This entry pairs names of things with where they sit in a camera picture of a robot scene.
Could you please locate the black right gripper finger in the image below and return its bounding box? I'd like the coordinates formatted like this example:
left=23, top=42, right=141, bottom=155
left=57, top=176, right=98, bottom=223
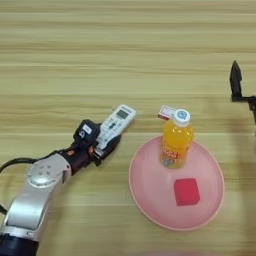
left=229, top=60, right=256, bottom=103

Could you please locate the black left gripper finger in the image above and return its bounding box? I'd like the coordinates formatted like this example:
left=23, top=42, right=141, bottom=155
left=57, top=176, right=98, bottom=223
left=94, top=134, right=123, bottom=167

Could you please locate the white remote control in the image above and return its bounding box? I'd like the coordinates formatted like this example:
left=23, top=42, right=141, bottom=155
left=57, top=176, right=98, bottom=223
left=94, top=103, right=138, bottom=152

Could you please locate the white red card box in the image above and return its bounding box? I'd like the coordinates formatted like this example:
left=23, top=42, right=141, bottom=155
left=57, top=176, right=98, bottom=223
left=157, top=104, right=178, bottom=121

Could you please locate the red foam cube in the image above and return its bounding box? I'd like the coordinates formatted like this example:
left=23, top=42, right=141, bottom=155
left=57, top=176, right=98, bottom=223
left=173, top=177, right=202, bottom=207

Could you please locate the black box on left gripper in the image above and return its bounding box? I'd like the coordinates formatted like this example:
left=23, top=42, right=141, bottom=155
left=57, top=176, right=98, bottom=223
left=72, top=118, right=102, bottom=151

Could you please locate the pink round plate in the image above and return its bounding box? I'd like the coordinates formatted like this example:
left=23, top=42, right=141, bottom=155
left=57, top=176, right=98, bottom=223
left=128, top=134, right=226, bottom=232

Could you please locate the orange juice bottle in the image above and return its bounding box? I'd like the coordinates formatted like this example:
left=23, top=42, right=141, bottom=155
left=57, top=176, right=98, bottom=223
left=160, top=108, right=195, bottom=170

